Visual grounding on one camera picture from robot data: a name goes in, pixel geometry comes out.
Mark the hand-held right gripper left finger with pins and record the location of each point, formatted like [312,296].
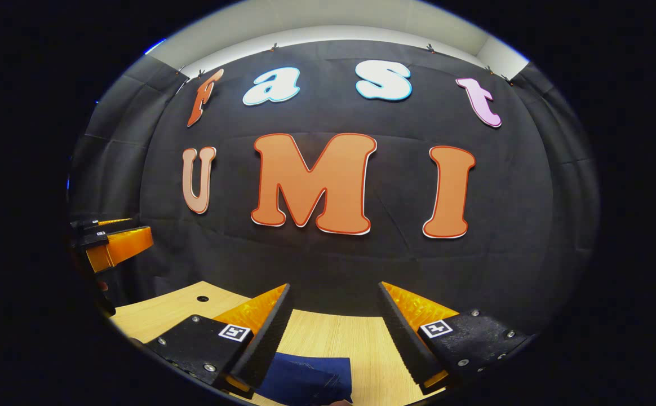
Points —
[266,338]

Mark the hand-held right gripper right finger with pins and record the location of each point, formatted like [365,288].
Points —
[406,341]

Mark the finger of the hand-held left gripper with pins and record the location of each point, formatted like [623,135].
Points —
[105,222]
[128,245]

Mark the blue denim jeans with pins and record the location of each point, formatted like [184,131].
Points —
[305,378]

